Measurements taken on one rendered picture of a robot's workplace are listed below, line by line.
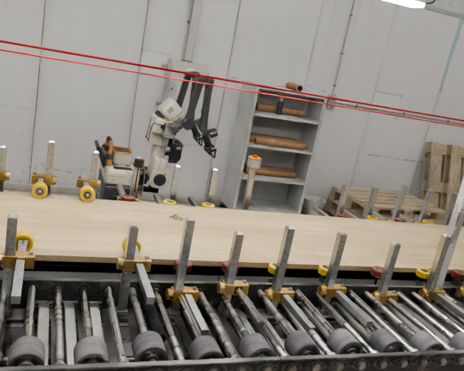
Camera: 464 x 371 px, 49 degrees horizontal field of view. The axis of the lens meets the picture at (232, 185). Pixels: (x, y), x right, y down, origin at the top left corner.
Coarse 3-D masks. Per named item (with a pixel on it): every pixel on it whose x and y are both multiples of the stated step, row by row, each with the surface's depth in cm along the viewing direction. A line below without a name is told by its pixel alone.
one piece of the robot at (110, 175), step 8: (112, 144) 398; (112, 152) 397; (104, 168) 403; (112, 168) 396; (120, 168) 401; (128, 168) 406; (104, 176) 397; (112, 176) 392; (120, 176) 394; (104, 184) 397; (112, 184) 394; (128, 184) 398; (96, 192) 440; (104, 192) 395; (112, 192) 396; (128, 192) 400; (136, 192) 425
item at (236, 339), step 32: (96, 288) 213; (352, 288) 257; (416, 288) 271; (448, 288) 279; (128, 320) 210; (160, 320) 215; (224, 320) 225; (288, 320) 239; (384, 320) 258; (64, 352) 200; (128, 352) 208; (224, 352) 205; (416, 352) 205; (448, 352) 209
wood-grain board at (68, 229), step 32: (0, 192) 273; (0, 224) 234; (32, 224) 241; (64, 224) 248; (96, 224) 256; (128, 224) 264; (160, 224) 272; (224, 224) 292; (256, 224) 303; (288, 224) 314; (320, 224) 327; (352, 224) 340; (384, 224) 355; (416, 224) 371; (64, 256) 215; (96, 256) 220; (160, 256) 232; (192, 256) 239; (224, 256) 246; (256, 256) 254; (320, 256) 271; (352, 256) 280; (384, 256) 290; (416, 256) 300
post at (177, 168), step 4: (176, 164) 318; (176, 168) 316; (176, 172) 317; (172, 176) 320; (176, 176) 318; (172, 180) 319; (176, 180) 319; (172, 184) 319; (176, 184) 320; (172, 188) 320; (176, 188) 321; (172, 192) 321; (176, 192) 321; (172, 196) 321
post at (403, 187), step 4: (404, 184) 378; (400, 188) 381; (404, 188) 378; (400, 192) 381; (404, 192) 380; (400, 196) 381; (404, 196) 381; (400, 200) 380; (396, 204) 384; (400, 204) 382; (396, 208) 383; (400, 208) 383; (396, 212) 383; (400, 212) 384; (396, 216) 384
